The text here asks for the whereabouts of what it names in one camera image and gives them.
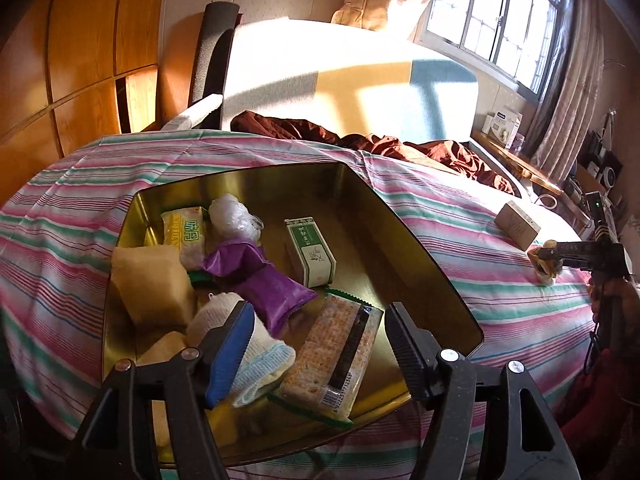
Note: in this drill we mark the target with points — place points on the white bed side rail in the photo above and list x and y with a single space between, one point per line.
195 112

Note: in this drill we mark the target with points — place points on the patterned pink curtain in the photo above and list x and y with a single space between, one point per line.
565 90

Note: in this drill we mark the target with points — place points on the wooden shelf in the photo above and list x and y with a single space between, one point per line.
530 170

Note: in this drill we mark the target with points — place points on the white appliance box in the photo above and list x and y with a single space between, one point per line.
502 127

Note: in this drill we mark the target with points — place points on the dark rolled mat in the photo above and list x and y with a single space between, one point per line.
212 50

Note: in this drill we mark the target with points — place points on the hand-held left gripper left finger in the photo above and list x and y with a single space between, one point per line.
230 355

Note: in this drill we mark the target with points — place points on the beige sock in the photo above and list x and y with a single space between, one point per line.
265 360

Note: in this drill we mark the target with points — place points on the yellow dark snack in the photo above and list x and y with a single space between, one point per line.
545 260

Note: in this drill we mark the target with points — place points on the person's right forearm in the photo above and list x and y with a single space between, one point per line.
605 385

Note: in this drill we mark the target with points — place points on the green white carton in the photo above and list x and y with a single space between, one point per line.
310 252

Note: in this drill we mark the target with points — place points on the wooden wardrobe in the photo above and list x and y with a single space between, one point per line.
85 35

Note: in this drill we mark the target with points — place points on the beige carton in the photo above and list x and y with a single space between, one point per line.
517 225

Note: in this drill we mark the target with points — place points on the purple snack packet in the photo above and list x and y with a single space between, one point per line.
280 300
230 260

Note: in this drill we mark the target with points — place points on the barred window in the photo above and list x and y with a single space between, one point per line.
500 15

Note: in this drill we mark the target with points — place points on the brown quilt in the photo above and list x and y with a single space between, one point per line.
440 155

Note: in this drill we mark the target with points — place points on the pale yellow packet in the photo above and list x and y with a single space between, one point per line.
150 280
162 347

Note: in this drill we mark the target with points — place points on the black round speaker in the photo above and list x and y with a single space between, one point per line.
611 177

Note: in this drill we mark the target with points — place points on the small pink container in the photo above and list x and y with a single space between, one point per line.
518 141

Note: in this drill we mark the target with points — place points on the person's right hand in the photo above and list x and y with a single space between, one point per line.
625 310

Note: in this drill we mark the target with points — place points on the clear plastic bag ball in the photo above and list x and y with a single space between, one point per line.
230 217

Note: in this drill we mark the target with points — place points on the gold tin box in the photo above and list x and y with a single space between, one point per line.
365 240

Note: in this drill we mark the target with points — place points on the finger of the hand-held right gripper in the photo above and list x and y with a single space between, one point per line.
575 255

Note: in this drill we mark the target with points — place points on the yellow cracker packet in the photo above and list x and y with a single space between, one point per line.
185 235

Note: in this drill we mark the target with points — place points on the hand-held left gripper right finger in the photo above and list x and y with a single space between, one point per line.
405 345

